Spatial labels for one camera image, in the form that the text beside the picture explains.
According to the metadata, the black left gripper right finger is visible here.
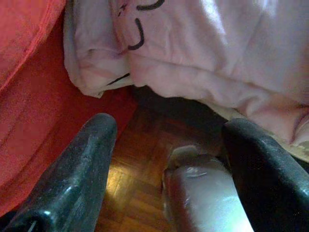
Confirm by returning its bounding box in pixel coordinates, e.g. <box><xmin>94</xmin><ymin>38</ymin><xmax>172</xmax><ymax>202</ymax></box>
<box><xmin>221</xmin><ymin>117</ymin><xmax>309</xmax><ymax>232</ymax></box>

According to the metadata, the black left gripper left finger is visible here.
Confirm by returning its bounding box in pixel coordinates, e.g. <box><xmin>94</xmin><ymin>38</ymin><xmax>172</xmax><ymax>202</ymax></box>
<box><xmin>0</xmin><ymin>113</ymin><xmax>118</xmax><ymax>232</ymax></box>

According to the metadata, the silver left robot leg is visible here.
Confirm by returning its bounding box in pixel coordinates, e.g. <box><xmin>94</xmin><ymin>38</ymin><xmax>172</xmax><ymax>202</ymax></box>
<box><xmin>162</xmin><ymin>145</ymin><xmax>254</xmax><ymax>232</ymax></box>

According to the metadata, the red fabric sofa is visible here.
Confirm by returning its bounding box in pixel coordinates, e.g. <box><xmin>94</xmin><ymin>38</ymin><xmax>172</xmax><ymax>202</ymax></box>
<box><xmin>0</xmin><ymin>0</ymin><xmax>140</xmax><ymax>218</ymax></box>

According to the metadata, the pink cartoon print blanket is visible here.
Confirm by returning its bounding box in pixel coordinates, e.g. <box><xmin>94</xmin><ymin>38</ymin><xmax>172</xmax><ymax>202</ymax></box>
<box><xmin>63</xmin><ymin>0</ymin><xmax>309</xmax><ymax>145</ymax></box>

